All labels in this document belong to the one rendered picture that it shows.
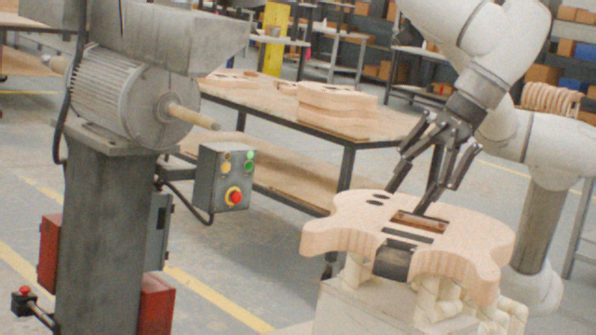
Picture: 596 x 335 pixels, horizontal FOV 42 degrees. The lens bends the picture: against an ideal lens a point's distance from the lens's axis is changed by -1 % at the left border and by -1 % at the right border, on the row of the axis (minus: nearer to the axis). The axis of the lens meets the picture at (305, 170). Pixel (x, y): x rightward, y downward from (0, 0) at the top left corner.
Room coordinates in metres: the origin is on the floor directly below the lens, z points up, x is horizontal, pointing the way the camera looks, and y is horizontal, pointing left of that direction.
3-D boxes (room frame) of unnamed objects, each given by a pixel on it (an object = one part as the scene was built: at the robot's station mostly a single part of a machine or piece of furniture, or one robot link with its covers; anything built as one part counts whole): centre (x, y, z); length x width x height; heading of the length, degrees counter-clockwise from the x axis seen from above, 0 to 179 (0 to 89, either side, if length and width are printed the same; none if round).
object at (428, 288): (1.29, -0.24, 1.15); 0.03 x 0.03 x 0.09
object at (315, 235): (1.26, -0.05, 1.23); 0.09 x 0.07 x 0.04; 164
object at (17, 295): (2.35, 0.79, 0.46); 0.25 x 0.07 x 0.08; 46
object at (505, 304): (1.65, -0.45, 1.04); 0.20 x 0.03 x 0.03; 49
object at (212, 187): (2.39, 0.31, 0.99); 0.24 x 0.21 x 0.26; 46
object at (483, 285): (1.18, -0.30, 1.23); 0.10 x 0.07 x 0.04; 164
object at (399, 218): (1.39, -0.22, 1.24); 0.10 x 0.05 x 0.03; 74
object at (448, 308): (1.31, -0.28, 1.12); 0.11 x 0.03 x 0.03; 140
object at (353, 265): (1.40, -0.12, 1.15); 0.03 x 0.03 x 0.09
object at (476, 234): (1.37, -0.22, 1.23); 0.40 x 0.35 x 0.04; 164
